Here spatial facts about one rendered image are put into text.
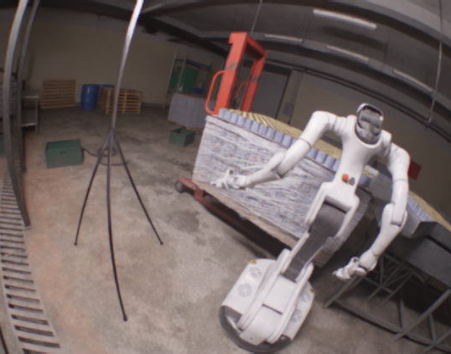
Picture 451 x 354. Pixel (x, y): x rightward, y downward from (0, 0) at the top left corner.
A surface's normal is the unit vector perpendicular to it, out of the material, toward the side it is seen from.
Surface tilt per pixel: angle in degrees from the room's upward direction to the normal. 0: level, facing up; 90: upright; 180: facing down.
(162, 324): 0
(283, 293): 18
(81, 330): 0
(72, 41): 90
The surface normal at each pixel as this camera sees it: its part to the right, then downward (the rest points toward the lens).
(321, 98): -0.57, 0.19
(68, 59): 0.78, 0.43
